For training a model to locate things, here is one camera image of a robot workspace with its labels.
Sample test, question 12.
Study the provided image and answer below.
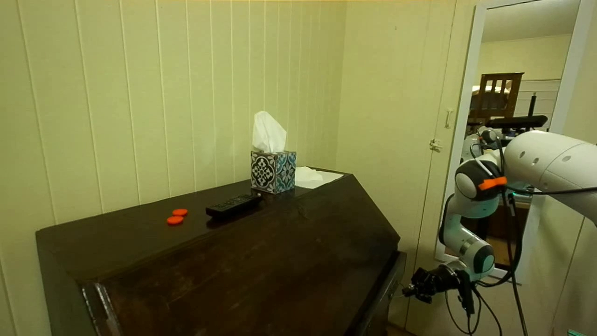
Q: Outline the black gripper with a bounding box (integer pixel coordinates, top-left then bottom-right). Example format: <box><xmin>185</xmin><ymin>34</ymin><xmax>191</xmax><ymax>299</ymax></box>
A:
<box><xmin>402</xmin><ymin>263</ymin><xmax>480</xmax><ymax>318</ymax></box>

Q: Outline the white paper sheet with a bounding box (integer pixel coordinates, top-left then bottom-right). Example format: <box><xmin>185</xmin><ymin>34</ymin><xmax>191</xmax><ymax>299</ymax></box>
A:
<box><xmin>293</xmin><ymin>165</ymin><xmax>346</xmax><ymax>191</ymax></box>

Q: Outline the patterned tissue box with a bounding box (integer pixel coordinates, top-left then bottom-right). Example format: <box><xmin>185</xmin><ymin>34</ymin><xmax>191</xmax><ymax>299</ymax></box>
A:
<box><xmin>249</xmin><ymin>150</ymin><xmax>299</xmax><ymax>196</ymax></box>

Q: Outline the dark wooden secretary desk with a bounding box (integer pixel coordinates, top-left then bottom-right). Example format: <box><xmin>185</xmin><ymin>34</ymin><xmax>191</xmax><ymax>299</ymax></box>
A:
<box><xmin>34</xmin><ymin>172</ymin><xmax>411</xmax><ymax>336</ymax></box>

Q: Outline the black remote control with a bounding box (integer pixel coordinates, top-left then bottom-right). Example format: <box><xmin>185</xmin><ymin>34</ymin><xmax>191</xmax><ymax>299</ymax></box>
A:
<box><xmin>204</xmin><ymin>193</ymin><xmax>265</xmax><ymax>221</ymax></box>

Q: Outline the white tissue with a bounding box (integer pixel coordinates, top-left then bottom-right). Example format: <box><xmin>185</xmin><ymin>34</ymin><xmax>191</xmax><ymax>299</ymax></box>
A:
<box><xmin>251</xmin><ymin>110</ymin><xmax>290</xmax><ymax>155</ymax></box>

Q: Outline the white framed mirror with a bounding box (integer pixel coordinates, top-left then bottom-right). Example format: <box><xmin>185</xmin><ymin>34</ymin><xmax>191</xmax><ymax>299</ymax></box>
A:
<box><xmin>435</xmin><ymin>0</ymin><xmax>597</xmax><ymax>271</ymax></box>

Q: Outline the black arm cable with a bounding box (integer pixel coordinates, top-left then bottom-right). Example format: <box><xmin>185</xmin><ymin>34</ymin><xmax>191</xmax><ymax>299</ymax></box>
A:
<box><xmin>443</xmin><ymin>185</ymin><xmax>530</xmax><ymax>336</ymax></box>

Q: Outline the orange cable clip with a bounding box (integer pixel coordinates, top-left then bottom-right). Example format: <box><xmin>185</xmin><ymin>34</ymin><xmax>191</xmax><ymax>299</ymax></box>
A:
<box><xmin>476</xmin><ymin>176</ymin><xmax>510</xmax><ymax>194</ymax></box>

